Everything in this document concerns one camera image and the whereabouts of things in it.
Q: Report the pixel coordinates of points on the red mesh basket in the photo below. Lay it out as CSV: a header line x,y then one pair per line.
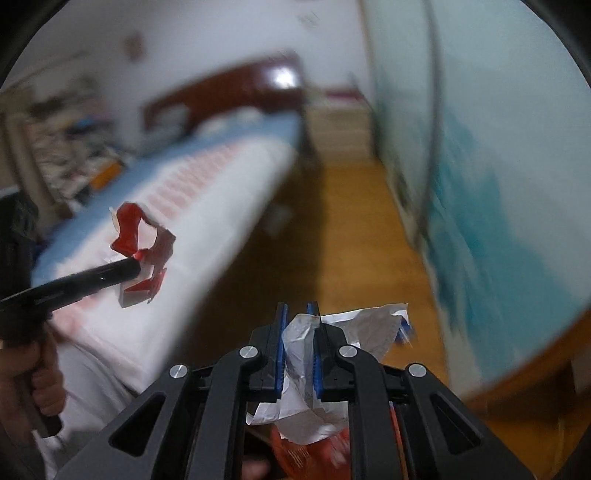
x,y
323,459

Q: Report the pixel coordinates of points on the orange box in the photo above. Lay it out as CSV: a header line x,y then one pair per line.
x,y
107,174

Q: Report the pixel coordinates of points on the wardrobe door with blue flower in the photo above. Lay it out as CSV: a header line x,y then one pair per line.
x,y
498,184

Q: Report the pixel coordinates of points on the pale wooden nightstand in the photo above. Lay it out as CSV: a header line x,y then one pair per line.
x,y
339,129

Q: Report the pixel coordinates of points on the wooden bed with pale sheet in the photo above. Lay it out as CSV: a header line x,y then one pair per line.
x,y
207,184

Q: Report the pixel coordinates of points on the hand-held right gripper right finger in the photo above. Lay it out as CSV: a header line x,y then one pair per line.
x,y
316,364

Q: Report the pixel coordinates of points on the cluttered shelf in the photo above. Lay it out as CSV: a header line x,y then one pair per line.
x,y
60,138

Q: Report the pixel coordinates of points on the wardrobe door with grey flower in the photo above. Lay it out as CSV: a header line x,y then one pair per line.
x,y
397,92

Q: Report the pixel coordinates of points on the large white paper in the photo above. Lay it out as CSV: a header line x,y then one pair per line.
x,y
369,332

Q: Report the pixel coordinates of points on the red and white wrapper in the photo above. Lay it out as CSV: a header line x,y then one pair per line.
x,y
127,226

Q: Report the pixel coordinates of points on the dark red wooden headboard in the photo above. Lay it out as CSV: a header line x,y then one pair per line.
x,y
217,87

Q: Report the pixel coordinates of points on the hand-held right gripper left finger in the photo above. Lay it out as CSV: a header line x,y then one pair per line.
x,y
279,360

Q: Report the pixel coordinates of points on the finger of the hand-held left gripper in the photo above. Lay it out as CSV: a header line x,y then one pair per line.
x,y
97,278

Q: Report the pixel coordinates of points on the person's left hand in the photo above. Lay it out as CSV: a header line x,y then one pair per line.
x,y
44,390

